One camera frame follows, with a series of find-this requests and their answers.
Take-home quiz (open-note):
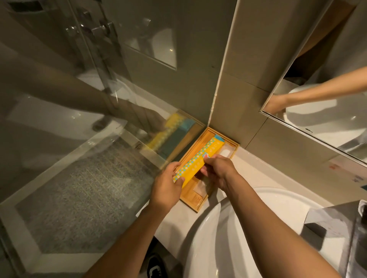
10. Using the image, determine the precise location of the person's left hand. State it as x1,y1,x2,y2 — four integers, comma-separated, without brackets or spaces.
149,161,186,211

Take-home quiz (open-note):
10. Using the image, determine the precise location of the person's right hand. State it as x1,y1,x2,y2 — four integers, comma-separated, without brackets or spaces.
200,154,239,196

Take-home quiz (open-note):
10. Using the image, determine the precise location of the translucent white comb packet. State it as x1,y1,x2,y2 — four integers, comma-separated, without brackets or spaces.
194,146,233,196

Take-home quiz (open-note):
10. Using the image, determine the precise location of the yellow toothbrush packet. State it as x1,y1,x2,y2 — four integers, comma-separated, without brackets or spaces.
172,135,226,189

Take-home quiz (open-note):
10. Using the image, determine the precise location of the wooden tray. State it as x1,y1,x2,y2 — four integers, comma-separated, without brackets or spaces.
179,126,240,213

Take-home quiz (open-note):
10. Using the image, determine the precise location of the person's right forearm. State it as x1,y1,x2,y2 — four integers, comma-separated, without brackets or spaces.
223,182,342,278

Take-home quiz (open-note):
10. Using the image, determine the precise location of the person's left forearm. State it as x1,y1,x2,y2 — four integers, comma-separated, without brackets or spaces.
83,200,170,278

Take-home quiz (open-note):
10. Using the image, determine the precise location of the person's black shoe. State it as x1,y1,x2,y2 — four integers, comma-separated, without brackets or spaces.
146,253,169,278

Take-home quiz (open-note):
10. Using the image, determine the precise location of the white sink basin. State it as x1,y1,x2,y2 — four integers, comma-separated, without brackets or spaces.
183,186,354,278

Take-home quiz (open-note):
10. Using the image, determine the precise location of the glass shower partition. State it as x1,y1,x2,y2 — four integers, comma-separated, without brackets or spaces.
0,0,208,278

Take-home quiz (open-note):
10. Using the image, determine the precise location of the chrome faucet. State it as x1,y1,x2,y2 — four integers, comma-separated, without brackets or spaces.
303,199,367,278

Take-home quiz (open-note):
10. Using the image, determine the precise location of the chrome shower fixture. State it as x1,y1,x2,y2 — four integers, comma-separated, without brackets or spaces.
64,7,119,39

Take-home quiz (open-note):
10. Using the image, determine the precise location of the white and red wall sticker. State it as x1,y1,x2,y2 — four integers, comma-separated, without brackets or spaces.
328,162,367,190

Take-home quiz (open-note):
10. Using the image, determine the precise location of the wall mirror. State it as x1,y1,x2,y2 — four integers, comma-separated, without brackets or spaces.
259,0,367,166

